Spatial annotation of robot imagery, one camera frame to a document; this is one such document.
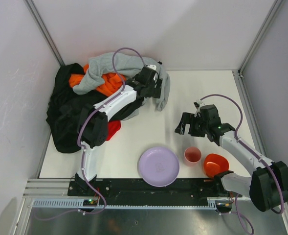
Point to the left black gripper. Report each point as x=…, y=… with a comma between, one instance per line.
x=156, y=88

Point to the pink plastic cup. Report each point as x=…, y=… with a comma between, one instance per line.
x=192, y=156

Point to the black cloth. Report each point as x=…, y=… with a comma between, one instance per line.
x=65, y=107

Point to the right aluminium frame post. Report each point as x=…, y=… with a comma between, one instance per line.
x=273, y=12

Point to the left aluminium frame post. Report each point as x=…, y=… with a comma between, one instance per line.
x=43, y=30

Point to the grey zip hoodie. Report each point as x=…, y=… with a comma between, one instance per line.
x=125, y=65

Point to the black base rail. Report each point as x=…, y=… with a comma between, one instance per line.
x=137, y=190

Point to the orange plastic bowl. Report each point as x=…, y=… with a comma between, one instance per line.
x=215, y=164

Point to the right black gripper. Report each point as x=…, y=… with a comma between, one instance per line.
x=191, y=124

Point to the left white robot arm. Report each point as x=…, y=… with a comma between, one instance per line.
x=93, y=127

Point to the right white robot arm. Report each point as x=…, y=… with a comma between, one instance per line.
x=267, y=183

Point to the red cloth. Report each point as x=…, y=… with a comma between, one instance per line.
x=113, y=128

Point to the orange fleece cloth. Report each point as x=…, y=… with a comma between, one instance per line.
x=112, y=83

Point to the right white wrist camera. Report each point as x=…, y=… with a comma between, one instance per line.
x=198, y=104

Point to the grey slotted cable duct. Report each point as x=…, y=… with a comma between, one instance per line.
x=81, y=203

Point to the lilac plastic plate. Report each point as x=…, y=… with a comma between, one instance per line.
x=158, y=166

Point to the aluminium frame post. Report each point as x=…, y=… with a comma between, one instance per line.
x=273, y=12
x=43, y=30

